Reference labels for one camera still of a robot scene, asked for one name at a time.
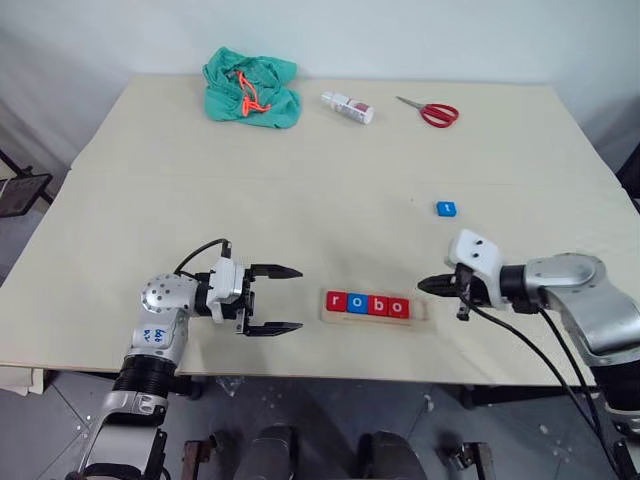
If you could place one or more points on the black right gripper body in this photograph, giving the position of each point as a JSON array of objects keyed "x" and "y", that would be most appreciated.
[{"x": 470, "y": 292}]

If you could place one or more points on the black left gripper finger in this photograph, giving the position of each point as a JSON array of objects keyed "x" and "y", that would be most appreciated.
[
  {"x": 277, "y": 272},
  {"x": 275, "y": 330}
]

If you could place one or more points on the clear plastic bag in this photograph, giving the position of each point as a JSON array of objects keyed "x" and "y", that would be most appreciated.
[{"x": 229, "y": 387}]

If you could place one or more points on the wooden letter tray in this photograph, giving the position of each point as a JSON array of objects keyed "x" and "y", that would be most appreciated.
[{"x": 420, "y": 315}]

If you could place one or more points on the red letter tile o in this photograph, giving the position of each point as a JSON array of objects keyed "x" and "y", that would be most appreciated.
[{"x": 398, "y": 307}]

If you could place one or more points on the red letter tile b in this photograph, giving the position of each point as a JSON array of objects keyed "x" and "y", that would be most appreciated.
[{"x": 379, "y": 305}]

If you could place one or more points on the red letter tile r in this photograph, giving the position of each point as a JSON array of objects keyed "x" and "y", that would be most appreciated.
[{"x": 336, "y": 301}]

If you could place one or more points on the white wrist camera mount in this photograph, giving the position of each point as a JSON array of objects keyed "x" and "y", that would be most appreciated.
[
  {"x": 477, "y": 255},
  {"x": 227, "y": 290}
]

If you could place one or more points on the green cloth bag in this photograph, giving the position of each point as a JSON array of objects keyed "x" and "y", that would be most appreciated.
[{"x": 222, "y": 102}]

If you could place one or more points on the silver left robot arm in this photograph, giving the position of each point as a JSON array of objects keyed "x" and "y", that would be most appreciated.
[{"x": 155, "y": 320}]

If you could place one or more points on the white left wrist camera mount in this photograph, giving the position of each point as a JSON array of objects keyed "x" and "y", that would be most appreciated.
[{"x": 227, "y": 290}]

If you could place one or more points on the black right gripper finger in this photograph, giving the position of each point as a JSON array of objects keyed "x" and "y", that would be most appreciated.
[
  {"x": 442, "y": 290},
  {"x": 440, "y": 280}
]

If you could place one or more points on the rusty metal bracket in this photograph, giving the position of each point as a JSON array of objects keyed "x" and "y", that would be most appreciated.
[
  {"x": 197, "y": 457},
  {"x": 472, "y": 460}
]

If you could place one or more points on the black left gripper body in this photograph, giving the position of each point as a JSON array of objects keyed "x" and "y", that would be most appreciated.
[{"x": 248, "y": 300}]

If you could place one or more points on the white plastic bottle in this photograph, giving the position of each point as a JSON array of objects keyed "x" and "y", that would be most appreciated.
[{"x": 348, "y": 106}]

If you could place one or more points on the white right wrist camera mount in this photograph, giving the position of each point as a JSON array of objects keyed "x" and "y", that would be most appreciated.
[{"x": 477, "y": 255}]

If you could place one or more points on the dark rounded shape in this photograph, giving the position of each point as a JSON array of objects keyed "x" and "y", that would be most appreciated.
[{"x": 387, "y": 457}]

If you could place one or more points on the blue letter tile o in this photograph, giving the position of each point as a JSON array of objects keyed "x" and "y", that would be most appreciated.
[{"x": 357, "y": 303}]

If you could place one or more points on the black metal stand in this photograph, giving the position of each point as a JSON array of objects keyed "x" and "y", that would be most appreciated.
[{"x": 22, "y": 192}]

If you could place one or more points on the blue letter tile t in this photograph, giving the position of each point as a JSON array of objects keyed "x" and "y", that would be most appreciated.
[{"x": 446, "y": 209}]

